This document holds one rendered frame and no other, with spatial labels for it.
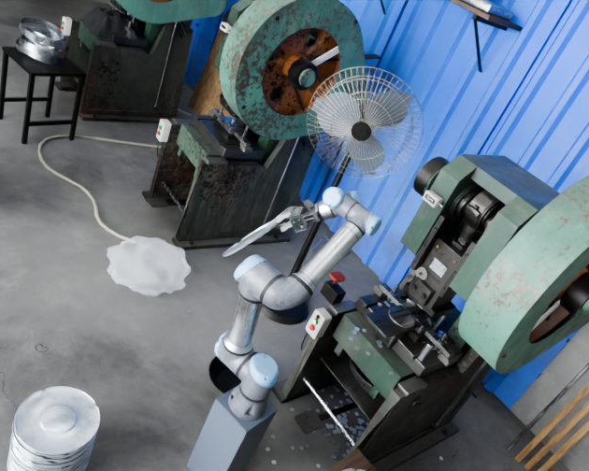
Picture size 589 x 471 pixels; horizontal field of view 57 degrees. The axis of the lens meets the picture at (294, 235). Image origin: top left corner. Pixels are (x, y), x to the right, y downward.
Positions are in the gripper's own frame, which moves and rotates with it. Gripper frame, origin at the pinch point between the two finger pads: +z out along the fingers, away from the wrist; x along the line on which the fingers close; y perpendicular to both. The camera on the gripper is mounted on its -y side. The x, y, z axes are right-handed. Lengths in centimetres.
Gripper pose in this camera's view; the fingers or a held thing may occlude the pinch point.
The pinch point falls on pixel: (276, 222)
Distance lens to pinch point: 215.0
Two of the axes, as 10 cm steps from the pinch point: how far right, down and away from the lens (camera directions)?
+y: -2.2, 4.5, -8.7
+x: 3.9, 8.5, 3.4
